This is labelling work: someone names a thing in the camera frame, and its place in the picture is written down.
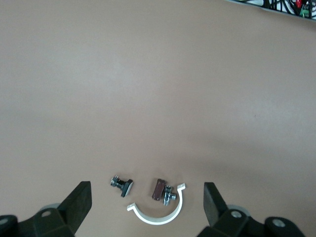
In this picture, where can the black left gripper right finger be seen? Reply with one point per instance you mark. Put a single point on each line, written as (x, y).
(214, 209)

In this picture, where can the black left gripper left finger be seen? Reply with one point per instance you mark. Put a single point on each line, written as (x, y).
(74, 207)

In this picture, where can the brown table mat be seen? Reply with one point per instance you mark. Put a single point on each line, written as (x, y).
(158, 74)

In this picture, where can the green terminal connector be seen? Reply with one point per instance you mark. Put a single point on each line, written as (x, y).
(305, 11)

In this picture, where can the black switch with metal terminals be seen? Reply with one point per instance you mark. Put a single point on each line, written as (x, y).
(123, 187)

